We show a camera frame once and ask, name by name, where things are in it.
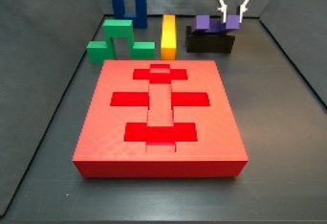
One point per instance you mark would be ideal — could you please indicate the red puzzle board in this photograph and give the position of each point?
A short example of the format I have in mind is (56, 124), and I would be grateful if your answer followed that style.
(159, 122)

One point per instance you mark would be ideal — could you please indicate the green stepped block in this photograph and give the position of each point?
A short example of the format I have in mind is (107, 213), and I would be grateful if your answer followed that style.
(119, 40)

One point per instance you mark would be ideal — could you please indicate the yellow long block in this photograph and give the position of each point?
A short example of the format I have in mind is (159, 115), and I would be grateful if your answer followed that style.
(168, 37)

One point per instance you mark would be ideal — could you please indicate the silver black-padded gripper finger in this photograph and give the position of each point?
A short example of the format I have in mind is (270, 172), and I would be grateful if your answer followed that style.
(243, 8)
(222, 9)

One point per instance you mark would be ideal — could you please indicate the blue U-shaped block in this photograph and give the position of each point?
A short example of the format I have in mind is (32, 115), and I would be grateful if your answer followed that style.
(135, 13)

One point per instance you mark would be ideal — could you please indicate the black L-shaped fixture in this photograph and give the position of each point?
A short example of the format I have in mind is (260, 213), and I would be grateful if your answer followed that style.
(208, 43)

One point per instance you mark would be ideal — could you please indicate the purple U-shaped block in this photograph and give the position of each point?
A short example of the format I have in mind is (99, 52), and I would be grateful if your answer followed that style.
(207, 25)

